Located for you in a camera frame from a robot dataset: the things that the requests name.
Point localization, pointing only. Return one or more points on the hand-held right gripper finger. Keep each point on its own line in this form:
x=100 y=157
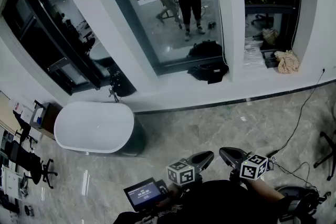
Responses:
x=228 y=160
x=235 y=154

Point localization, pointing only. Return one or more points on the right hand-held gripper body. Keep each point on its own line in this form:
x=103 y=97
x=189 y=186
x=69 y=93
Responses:
x=253 y=168

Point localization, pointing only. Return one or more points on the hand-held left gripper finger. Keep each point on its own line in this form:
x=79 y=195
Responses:
x=206 y=163
x=203 y=156

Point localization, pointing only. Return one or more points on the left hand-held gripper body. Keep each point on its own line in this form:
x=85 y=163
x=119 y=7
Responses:
x=181 y=174

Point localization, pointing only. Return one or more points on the person's right forearm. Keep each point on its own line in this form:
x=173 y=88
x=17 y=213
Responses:
x=265 y=190

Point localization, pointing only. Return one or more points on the person's left forearm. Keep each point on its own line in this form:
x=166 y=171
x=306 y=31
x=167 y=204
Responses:
x=174 y=189

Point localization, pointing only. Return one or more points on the small square floor tag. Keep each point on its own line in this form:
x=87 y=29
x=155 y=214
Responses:
x=274 y=159

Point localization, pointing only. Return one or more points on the small black screen monitor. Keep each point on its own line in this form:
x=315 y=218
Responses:
x=144 y=194

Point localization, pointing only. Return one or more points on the person's black shirt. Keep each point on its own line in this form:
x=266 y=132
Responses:
x=218 y=204

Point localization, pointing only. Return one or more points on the black chair star base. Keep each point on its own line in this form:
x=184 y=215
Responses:
x=323 y=160

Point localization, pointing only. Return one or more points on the black bag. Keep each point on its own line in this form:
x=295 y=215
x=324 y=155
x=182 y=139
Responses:
x=207 y=72

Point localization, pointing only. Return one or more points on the clear plastic sheet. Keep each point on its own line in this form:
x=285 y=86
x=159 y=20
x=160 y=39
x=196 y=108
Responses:
x=253 y=57

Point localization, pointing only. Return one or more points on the white bathtub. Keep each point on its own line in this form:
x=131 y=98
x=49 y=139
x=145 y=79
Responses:
x=94 y=126

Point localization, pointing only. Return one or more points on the black box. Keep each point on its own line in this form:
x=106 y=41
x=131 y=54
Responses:
x=269 y=59

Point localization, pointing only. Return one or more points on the beige floral cloth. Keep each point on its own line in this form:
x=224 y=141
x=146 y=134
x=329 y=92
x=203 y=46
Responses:
x=287 y=61

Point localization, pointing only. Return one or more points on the large fixed glass window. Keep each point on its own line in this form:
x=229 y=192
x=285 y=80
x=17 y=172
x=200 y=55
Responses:
x=168 y=42

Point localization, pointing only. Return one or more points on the black office chair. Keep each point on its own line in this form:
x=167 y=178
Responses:
x=23 y=157

